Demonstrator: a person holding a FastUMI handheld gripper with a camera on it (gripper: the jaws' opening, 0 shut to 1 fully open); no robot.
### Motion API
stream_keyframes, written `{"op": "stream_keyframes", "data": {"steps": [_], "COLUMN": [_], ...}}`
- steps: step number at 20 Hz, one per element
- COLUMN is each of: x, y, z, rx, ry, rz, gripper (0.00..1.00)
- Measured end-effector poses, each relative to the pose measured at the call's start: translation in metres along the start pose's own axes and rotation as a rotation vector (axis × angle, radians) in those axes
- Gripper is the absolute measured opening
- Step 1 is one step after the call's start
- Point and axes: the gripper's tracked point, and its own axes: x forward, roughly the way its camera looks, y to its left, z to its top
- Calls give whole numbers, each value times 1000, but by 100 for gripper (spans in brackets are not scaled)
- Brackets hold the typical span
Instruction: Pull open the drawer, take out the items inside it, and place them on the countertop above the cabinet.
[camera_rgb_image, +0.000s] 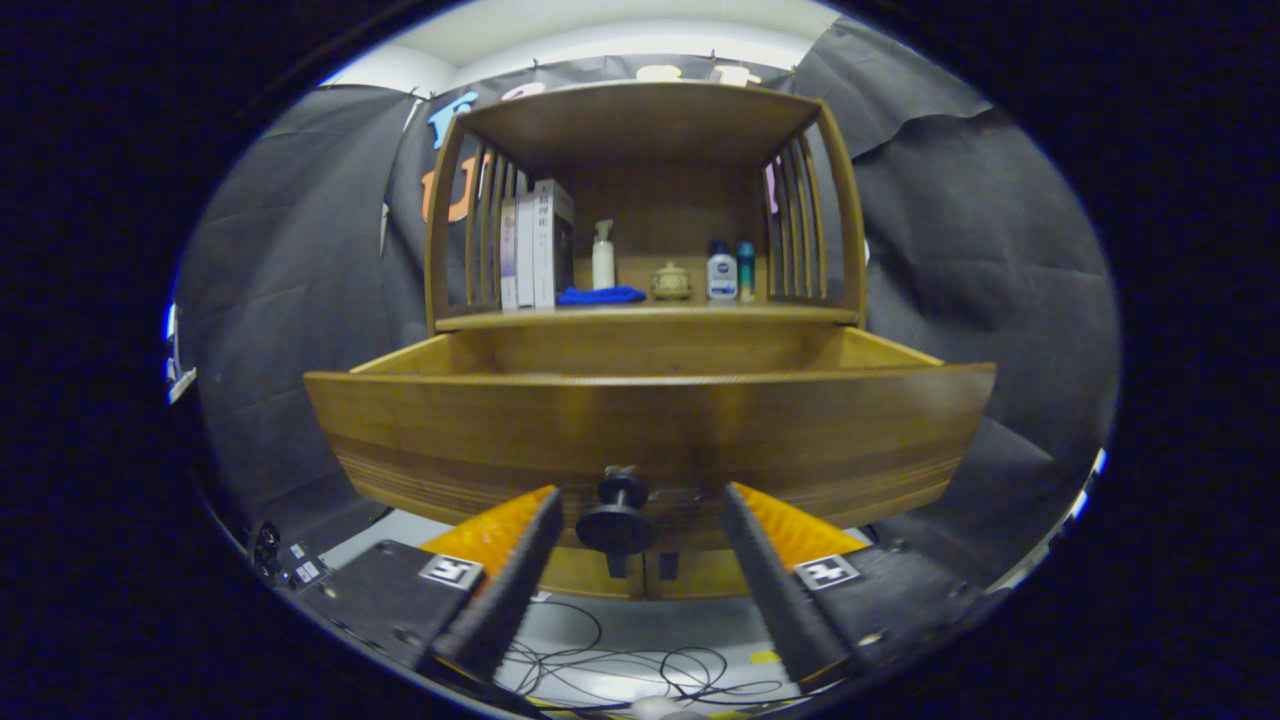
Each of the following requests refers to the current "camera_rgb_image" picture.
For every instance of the wooden cabinet door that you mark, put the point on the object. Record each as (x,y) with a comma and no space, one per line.
(580,575)
(710,575)

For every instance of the white bottle with blue cap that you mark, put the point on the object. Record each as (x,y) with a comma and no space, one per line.
(721,278)

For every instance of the black drawer knob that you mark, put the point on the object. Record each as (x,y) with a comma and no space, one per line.
(617,525)

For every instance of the beige lidded teacup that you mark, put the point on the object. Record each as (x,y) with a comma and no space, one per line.
(671,283)

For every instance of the teal bottle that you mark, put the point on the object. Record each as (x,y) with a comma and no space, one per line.
(746,272)

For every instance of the blue cloth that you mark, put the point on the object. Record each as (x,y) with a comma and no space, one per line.
(600,296)

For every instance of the white wall device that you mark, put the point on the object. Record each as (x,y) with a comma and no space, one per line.
(178,375)

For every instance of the grey portrait cover book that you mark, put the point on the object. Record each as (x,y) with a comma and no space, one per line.
(550,245)

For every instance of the white book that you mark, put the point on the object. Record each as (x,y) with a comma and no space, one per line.
(525,250)

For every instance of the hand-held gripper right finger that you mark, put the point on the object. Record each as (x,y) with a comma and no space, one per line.
(775,590)

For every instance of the white pump bottle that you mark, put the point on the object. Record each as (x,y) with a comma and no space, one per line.
(603,265)

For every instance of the black power strip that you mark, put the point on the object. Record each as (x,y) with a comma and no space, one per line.
(290,565)

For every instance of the wooden countertop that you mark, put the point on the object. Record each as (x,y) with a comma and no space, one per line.
(700,313)

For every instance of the wooden cabinet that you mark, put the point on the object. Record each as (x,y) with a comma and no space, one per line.
(640,120)

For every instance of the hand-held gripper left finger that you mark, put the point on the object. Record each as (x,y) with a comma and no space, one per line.
(510,590)

